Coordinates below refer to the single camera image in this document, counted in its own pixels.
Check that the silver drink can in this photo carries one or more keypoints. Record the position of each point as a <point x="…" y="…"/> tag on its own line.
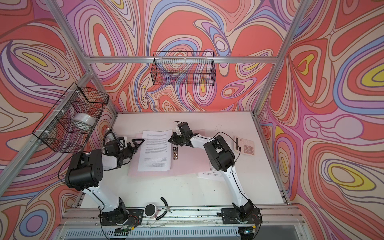
<point x="110" y="134"/>

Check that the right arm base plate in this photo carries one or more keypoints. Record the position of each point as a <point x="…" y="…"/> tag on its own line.
<point x="232" y="216"/>

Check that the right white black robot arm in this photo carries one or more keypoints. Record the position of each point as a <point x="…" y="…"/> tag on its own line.
<point x="223" y="160"/>

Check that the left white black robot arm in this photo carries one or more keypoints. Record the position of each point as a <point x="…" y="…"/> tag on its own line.
<point x="86" y="171"/>

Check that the pink paper folder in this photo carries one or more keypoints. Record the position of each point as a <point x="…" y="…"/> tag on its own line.
<point x="191" y="161"/>

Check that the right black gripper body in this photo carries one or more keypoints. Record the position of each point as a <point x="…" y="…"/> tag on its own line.
<point x="178" y="139"/>

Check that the pink white calculator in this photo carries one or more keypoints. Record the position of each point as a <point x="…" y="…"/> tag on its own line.
<point x="245" y="146"/>

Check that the side black wire basket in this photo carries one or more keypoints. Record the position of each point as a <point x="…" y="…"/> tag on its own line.
<point x="58" y="132"/>

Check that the back black wire basket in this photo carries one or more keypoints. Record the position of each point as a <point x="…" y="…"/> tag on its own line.
<point x="183" y="68"/>

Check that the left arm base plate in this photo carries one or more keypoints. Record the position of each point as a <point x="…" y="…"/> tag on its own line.
<point x="133" y="219"/>

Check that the white tape roll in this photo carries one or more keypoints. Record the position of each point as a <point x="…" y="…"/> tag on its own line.
<point x="83" y="122"/>

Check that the round black white puck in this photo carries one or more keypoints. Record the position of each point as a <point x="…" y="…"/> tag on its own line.
<point x="151" y="211"/>

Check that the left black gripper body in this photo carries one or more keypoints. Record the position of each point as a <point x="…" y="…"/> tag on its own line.
<point x="126" y="152"/>

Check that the printed paper sheet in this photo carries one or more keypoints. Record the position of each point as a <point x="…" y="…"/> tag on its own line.
<point x="212" y="175"/>
<point x="155" y="153"/>

